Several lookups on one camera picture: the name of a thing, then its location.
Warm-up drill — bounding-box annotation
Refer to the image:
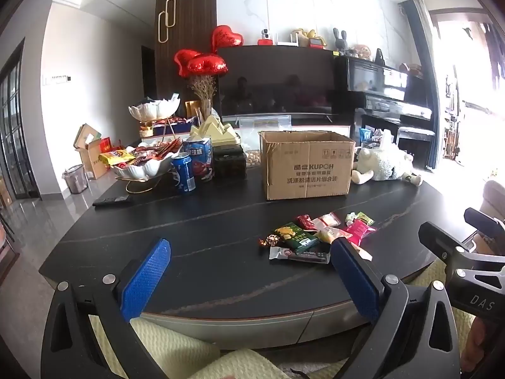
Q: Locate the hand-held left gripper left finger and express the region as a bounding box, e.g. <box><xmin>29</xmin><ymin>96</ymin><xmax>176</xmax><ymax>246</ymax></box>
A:
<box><xmin>39</xmin><ymin>238</ymin><xmax>174</xmax><ymax>379</ymax></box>

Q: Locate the blue soda can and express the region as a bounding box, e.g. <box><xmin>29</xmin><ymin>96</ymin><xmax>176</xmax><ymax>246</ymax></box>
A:
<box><xmin>170</xmin><ymin>152</ymin><xmax>197</xmax><ymax>195</ymax></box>

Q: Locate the yellow horse toy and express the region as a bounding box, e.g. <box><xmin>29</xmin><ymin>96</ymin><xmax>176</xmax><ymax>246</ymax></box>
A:
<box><xmin>292</xmin><ymin>27</ymin><xmax>316</xmax><ymax>47</ymax></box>

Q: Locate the yellow snack packet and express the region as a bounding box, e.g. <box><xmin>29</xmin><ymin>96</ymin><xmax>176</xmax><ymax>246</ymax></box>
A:
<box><xmin>316</xmin><ymin>227</ymin><xmax>353</xmax><ymax>243</ymax></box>

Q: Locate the pink snack packet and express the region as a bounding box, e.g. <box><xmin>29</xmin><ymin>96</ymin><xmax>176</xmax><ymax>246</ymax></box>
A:
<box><xmin>342</xmin><ymin>219</ymin><xmax>377</xmax><ymax>247</ymax></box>

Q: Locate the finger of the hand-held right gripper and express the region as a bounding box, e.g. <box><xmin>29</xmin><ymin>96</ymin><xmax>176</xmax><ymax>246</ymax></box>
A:
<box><xmin>418</xmin><ymin>221</ymin><xmax>475</xmax><ymax>270</ymax></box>
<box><xmin>463</xmin><ymin>207</ymin><xmax>505</xmax><ymax>238</ymax></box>

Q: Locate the dried flower bouquet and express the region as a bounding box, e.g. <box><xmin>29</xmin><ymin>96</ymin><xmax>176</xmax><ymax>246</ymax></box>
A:
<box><xmin>187</xmin><ymin>74</ymin><xmax>217</xmax><ymax>121</ymax></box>

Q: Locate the pile of snacks in stand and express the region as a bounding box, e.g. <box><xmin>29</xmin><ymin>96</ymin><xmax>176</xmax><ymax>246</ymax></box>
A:
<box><xmin>98</xmin><ymin>138</ymin><xmax>182</xmax><ymax>168</ymax></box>

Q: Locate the beige armchair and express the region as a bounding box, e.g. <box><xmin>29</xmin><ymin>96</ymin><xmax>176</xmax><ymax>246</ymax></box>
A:
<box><xmin>479</xmin><ymin>179</ymin><xmax>505</xmax><ymax>222</ymax></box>

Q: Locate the green snack packet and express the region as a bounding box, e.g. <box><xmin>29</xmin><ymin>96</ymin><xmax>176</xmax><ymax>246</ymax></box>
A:
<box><xmin>275</xmin><ymin>223</ymin><xmax>321</xmax><ymax>254</ymax></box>

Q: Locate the piano bench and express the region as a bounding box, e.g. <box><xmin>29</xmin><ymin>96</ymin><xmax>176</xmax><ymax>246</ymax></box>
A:
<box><xmin>396</xmin><ymin>126</ymin><xmax>437</xmax><ymax>159</ymax></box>

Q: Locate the yellow triangular packets bowl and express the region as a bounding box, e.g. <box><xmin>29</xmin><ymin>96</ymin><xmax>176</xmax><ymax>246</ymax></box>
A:
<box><xmin>189</xmin><ymin>115</ymin><xmax>241</xmax><ymax>147</ymax></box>

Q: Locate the white television cabinet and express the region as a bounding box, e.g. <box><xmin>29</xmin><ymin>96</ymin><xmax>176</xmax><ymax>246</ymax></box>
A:
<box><xmin>221</xmin><ymin>112</ymin><xmax>352</xmax><ymax>138</ymax></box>

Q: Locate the clear red-striped cake packet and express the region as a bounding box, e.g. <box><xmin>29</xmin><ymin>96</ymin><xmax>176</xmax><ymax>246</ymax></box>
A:
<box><xmin>312</xmin><ymin>212</ymin><xmax>342</xmax><ymax>232</ymax></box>

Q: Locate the black television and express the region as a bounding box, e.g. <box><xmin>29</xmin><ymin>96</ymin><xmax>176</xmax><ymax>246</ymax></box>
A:
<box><xmin>217</xmin><ymin>45</ymin><xmax>336</xmax><ymax>121</ymax></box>

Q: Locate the cream quilted cushion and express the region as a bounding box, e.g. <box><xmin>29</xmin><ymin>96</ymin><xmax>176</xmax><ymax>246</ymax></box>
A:
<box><xmin>89</xmin><ymin>262</ymin><xmax>480</xmax><ymax>379</ymax></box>

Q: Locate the open cardboard box with papers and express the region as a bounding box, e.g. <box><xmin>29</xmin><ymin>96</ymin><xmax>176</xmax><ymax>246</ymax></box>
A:
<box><xmin>73</xmin><ymin>123</ymin><xmax>113</xmax><ymax>180</ymax></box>

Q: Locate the blue drink carton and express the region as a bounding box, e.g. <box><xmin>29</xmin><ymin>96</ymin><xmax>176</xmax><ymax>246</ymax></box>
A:
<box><xmin>182</xmin><ymin>136</ymin><xmax>214</xmax><ymax>182</ymax></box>

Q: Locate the gold loop wall lamp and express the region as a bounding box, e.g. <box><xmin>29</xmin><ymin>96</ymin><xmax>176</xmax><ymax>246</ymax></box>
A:
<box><xmin>158</xmin><ymin>0</ymin><xmax>178</xmax><ymax>43</ymax></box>

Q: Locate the brown cardboard box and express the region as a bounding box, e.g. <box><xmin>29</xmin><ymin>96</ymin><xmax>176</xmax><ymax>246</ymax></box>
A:
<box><xmin>259</xmin><ymin>130</ymin><xmax>356</xmax><ymax>201</ymax></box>

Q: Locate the black tissue box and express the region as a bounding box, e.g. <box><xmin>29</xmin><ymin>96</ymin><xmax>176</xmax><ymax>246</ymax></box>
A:
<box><xmin>213</xmin><ymin>144</ymin><xmax>247</xmax><ymax>178</ymax></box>

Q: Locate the clear plastic container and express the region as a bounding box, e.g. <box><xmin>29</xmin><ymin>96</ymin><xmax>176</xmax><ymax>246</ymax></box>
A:
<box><xmin>235</xmin><ymin>114</ymin><xmax>293</xmax><ymax>166</ymax></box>

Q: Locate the red heart balloon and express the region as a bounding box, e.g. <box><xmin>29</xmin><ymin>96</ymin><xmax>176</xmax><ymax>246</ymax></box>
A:
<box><xmin>211</xmin><ymin>25</ymin><xmax>244</xmax><ymax>54</ymax></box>
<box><xmin>187</xmin><ymin>54</ymin><xmax>229</xmax><ymax>76</ymax></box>
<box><xmin>174</xmin><ymin>49</ymin><xmax>204</xmax><ymax>77</ymax></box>

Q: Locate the black remote control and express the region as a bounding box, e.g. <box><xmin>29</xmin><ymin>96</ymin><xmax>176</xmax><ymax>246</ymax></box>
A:
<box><xmin>92</xmin><ymin>195</ymin><xmax>134</xmax><ymax>208</ymax></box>

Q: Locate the grey trash bin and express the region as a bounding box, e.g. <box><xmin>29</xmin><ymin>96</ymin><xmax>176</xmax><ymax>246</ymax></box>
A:
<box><xmin>63</xmin><ymin>165</ymin><xmax>89</xmax><ymax>195</ymax></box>

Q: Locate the black framed glass door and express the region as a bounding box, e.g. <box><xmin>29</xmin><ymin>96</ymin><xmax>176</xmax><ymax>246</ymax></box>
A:
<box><xmin>0</xmin><ymin>41</ymin><xmax>40</xmax><ymax>200</ymax></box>

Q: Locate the grey rabbit figurine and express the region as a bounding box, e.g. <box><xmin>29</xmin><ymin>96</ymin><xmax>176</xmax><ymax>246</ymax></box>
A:
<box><xmin>332</xmin><ymin>27</ymin><xmax>350</xmax><ymax>54</ymax></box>

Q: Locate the white plush sheep toy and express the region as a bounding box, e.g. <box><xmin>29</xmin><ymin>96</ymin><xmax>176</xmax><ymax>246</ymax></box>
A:
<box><xmin>351</xmin><ymin>146</ymin><xmax>424</xmax><ymax>186</ymax></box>

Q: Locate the person's right hand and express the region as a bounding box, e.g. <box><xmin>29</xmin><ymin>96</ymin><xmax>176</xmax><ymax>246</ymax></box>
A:
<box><xmin>461</xmin><ymin>318</ymin><xmax>505</xmax><ymax>372</ymax></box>

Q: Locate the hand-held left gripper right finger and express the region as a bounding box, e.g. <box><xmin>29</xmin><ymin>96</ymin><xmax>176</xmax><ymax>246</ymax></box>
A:
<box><xmin>330</xmin><ymin>238</ymin><xmax>462</xmax><ymax>379</ymax></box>

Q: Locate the black piano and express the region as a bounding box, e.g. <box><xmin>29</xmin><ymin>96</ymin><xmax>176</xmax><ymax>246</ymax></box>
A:
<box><xmin>333</xmin><ymin>55</ymin><xmax>435</xmax><ymax>154</ymax></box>

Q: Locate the white two-tier shell stand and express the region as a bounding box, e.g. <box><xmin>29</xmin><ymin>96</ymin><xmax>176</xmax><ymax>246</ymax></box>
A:
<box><xmin>110</xmin><ymin>98</ymin><xmax>182</xmax><ymax>194</ymax></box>

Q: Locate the dark brown bar packet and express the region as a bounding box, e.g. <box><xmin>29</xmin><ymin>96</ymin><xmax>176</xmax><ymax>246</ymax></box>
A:
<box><xmin>269</xmin><ymin>246</ymin><xmax>331</xmax><ymax>264</ymax></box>

